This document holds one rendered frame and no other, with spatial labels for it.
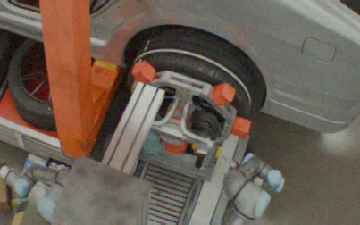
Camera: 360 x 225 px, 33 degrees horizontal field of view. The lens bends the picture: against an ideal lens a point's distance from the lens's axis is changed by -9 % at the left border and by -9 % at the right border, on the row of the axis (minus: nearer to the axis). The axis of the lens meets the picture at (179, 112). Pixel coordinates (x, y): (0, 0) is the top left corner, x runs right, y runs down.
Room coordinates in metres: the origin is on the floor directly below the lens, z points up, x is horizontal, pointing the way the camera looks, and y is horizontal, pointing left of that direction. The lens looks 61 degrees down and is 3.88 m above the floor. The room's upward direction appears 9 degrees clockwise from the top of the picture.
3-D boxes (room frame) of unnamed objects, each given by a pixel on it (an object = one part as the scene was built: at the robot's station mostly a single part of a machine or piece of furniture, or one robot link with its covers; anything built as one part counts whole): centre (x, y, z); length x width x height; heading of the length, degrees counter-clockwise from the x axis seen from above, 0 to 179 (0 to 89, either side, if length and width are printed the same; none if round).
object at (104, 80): (1.88, 0.47, 0.69); 0.52 x 0.17 x 0.35; 170
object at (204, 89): (1.70, -0.01, 0.85); 0.54 x 0.07 x 0.54; 80
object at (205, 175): (1.87, -0.04, 0.13); 0.50 x 0.36 x 0.10; 80
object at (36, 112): (2.04, 0.80, 0.39); 0.66 x 0.66 x 0.24
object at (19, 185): (0.98, 0.68, 1.21); 0.11 x 0.08 x 0.09; 64
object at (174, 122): (1.63, 0.00, 0.85); 0.21 x 0.14 x 0.14; 170
